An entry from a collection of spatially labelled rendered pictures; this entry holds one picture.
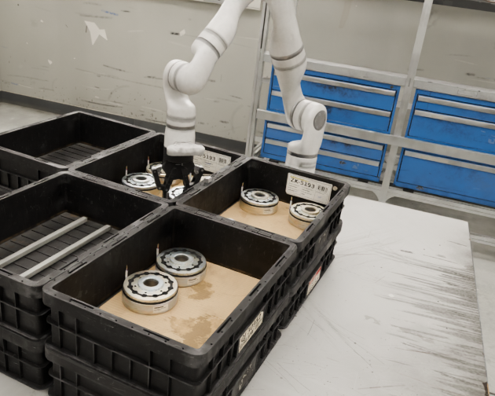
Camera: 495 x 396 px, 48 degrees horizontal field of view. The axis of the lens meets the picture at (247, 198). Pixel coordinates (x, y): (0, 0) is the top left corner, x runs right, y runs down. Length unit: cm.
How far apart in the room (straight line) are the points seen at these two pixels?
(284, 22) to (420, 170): 195
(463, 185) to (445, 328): 193
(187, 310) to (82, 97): 391
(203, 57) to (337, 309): 67
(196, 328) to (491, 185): 248
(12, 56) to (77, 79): 62
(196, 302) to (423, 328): 57
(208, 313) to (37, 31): 413
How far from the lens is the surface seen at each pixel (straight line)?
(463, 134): 319
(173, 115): 133
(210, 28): 135
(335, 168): 329
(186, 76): 129
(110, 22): 460
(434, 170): 325
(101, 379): 95
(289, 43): 147
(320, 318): 132
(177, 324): 103
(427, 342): 135
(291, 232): 138
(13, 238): 131
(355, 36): 399
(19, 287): 97
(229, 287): 114
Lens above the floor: 145
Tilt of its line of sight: 24 degrees down
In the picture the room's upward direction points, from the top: 7 degrees clockwise
